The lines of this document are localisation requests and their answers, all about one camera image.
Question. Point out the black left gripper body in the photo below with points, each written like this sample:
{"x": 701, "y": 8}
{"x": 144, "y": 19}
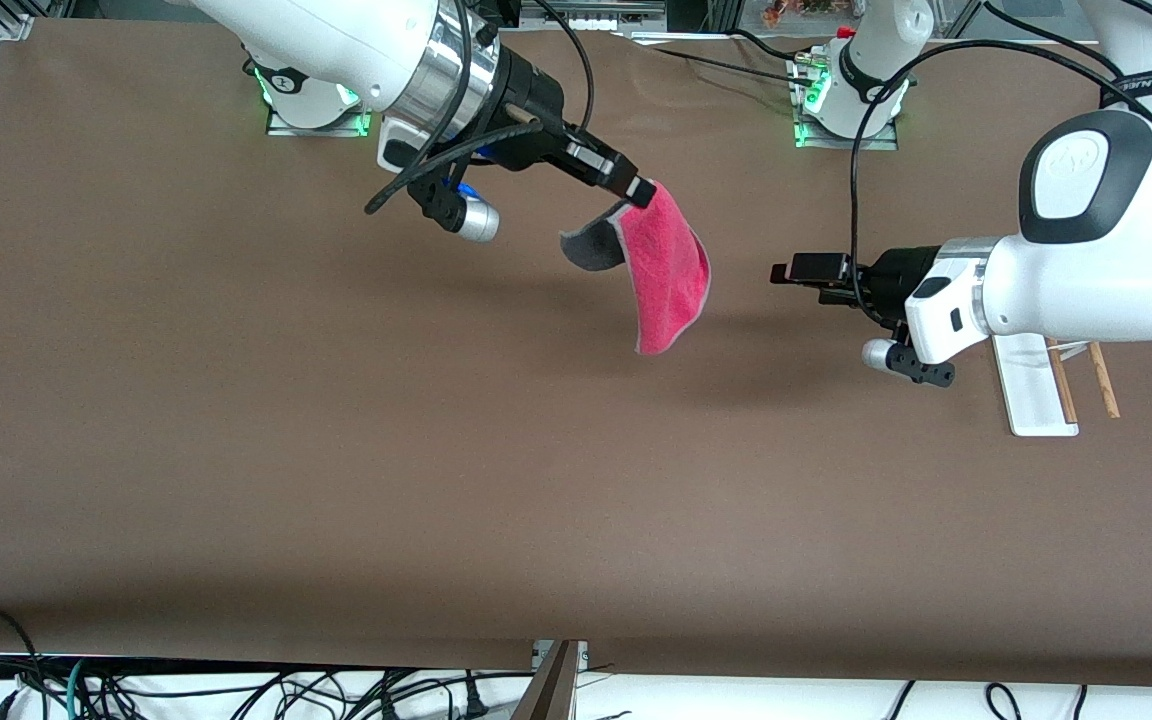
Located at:
{"x": 898, "y": 271}

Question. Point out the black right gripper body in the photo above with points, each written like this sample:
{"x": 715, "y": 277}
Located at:
{"x": 530, "y": 105}

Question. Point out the pink and grey towel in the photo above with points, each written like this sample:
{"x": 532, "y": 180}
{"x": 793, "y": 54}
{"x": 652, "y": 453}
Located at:
{"x": 671, "y": 270}

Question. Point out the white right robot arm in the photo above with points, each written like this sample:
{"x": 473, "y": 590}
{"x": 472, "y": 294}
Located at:
{"x": 336, "y": 40}

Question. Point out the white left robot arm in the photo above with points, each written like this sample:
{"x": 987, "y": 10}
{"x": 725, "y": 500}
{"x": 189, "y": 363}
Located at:
{"x": 1086, "y": 280}

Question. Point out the white rack with wooden bars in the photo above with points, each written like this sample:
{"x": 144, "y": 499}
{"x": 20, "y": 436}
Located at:
{"x": 1031, "y": 400}

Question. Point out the white power strip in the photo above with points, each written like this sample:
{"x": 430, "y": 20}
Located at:
{"x": 616, "y": 22}

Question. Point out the brown table cover sheet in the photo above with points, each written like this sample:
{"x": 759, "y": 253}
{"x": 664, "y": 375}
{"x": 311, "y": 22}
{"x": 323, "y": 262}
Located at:
{"x": 576, "y": 450}

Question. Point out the black power plug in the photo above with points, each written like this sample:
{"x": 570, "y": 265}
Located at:
{"x": 474, "y": 700}

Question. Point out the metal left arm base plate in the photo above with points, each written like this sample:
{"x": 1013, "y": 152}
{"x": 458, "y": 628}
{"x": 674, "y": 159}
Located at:
{"x": 886, "y": 140}

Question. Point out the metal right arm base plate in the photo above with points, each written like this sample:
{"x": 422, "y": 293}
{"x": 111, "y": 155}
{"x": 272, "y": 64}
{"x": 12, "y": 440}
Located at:
{"x": 281, "y": 125}

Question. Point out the aluminium table frame profile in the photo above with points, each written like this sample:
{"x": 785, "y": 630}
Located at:
{"x": 551, "y": 690}

